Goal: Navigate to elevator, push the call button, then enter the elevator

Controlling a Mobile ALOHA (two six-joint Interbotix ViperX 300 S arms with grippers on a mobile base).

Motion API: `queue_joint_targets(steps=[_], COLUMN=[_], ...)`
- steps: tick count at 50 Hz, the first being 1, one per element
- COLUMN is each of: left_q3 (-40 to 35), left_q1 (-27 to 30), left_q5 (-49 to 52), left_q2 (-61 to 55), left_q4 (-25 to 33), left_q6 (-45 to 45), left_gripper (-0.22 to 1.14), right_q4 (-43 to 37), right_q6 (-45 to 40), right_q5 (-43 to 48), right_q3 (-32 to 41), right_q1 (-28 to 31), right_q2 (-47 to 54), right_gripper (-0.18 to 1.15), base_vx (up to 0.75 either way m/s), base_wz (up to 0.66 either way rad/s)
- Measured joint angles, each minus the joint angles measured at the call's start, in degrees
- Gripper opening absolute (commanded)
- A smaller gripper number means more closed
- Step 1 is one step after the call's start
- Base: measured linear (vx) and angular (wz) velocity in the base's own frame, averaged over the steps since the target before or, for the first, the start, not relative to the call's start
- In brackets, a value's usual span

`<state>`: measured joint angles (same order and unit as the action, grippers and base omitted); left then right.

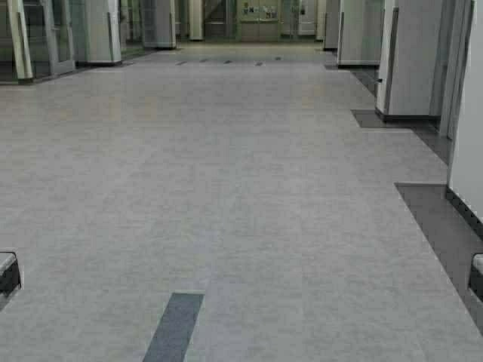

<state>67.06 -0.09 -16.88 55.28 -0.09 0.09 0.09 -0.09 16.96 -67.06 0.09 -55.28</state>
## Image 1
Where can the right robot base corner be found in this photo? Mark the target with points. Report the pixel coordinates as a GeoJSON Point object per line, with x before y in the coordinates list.
{"type": "Point", "coordinates": [475, 276]}

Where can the glass door with frame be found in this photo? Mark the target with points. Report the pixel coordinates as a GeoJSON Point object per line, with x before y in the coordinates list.
{"type": "Point", "coordinates": [58, 29]}

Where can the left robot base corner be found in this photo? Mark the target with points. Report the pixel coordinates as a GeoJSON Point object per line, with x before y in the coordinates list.
{"type": "Point", "coordinates": [11, 278]}

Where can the bulletin board with papers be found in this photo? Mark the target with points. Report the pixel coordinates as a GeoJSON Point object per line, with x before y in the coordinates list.
{"type": "Point", "coordinates": [258, 11]}

